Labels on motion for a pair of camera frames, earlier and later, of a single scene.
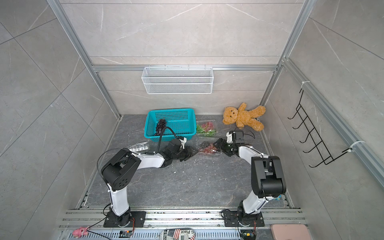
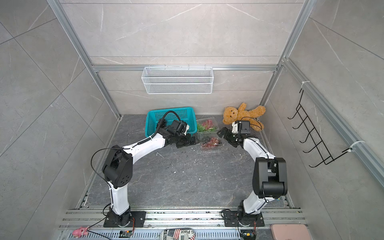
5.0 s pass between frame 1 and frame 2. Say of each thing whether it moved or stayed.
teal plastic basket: stayed
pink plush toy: stayed
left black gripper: moved
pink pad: stayed
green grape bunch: stayed
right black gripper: moved
